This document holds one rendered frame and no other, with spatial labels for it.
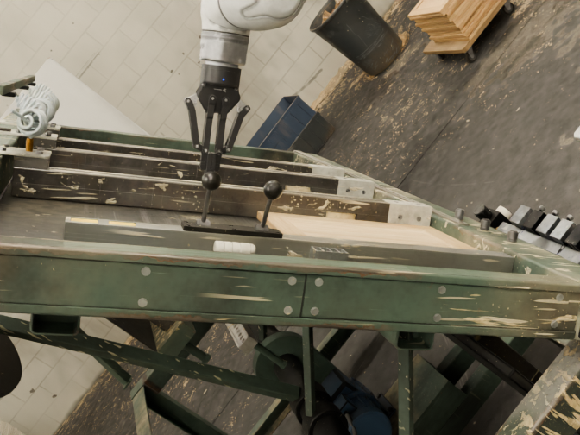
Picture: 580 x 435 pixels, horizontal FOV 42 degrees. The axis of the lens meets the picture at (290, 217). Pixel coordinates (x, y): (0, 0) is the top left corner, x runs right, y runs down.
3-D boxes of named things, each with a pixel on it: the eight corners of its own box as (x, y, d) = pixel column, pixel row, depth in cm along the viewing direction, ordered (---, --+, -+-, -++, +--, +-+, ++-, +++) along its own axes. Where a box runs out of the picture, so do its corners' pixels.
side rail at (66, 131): (291, 177, 346) (294, 153, 344) (37, 150, 316) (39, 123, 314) (286, 174, 354) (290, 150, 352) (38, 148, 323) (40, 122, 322)
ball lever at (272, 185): (270, 241, 154) (286, 189, 145) (252, 239, 153) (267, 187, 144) (267, 228, 156) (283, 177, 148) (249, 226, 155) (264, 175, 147)
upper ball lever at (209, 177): (211, 236, 150) (223, 178, 143) (192, 234, 149) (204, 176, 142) (210, 224, 153) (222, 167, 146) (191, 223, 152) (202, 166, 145)
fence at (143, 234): (511, 274, 168) (514, 257, 167) (63, 242, 142) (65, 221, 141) (500, 268, 173) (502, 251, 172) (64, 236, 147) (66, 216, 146)
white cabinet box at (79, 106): (274, 232, 585) (48, 57, 519) (226, 292, 584) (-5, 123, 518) (255, 217, 643) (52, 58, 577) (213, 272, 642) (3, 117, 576)
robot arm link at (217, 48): (198, 31, 147) (194, 62, 148) (204, 29, 138) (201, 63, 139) (244, 38, 149) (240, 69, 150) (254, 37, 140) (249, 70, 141)
